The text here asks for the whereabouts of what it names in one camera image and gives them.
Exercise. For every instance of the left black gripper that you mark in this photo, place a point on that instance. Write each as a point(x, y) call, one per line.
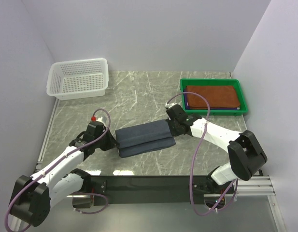
point(112, 142)

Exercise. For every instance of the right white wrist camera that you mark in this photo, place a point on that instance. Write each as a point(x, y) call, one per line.
point(169, 105)

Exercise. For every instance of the green plastic tray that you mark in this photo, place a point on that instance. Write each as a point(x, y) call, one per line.
point(223, 97)

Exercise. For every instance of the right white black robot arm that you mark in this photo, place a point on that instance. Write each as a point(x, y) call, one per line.
point(246, 155)

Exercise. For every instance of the aluminium frame rail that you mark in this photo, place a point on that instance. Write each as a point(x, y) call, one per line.
point(257, 186)

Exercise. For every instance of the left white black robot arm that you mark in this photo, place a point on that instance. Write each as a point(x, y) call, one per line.
point(34, 196)

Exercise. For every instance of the purple towel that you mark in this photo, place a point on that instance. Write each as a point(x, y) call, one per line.
point(185, 99)

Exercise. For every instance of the grey towel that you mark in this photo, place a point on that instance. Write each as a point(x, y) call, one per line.
point(144, 138)

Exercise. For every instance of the orange brown towel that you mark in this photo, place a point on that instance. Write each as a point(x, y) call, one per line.
point(212, 96)

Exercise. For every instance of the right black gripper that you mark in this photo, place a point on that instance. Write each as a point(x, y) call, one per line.
point(174, 133)

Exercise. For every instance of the white plastic basket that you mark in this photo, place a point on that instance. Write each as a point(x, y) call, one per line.
point(78, 79)

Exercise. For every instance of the black base beam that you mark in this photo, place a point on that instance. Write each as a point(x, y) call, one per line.
point(126, 189)

